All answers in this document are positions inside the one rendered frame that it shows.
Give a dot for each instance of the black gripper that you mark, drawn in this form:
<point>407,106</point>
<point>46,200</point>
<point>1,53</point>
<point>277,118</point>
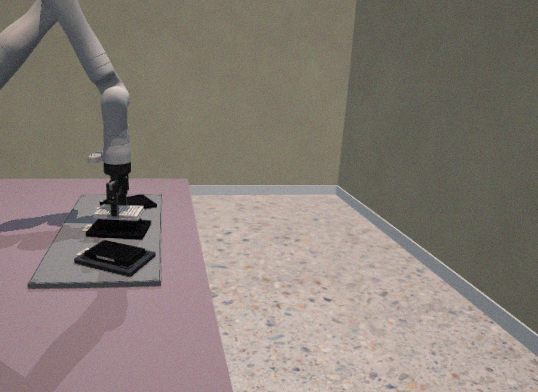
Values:
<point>118,182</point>

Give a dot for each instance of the black well plate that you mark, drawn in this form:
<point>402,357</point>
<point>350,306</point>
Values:
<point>115,253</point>

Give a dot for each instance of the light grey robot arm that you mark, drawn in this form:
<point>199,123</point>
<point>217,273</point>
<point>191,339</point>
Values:
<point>20,38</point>

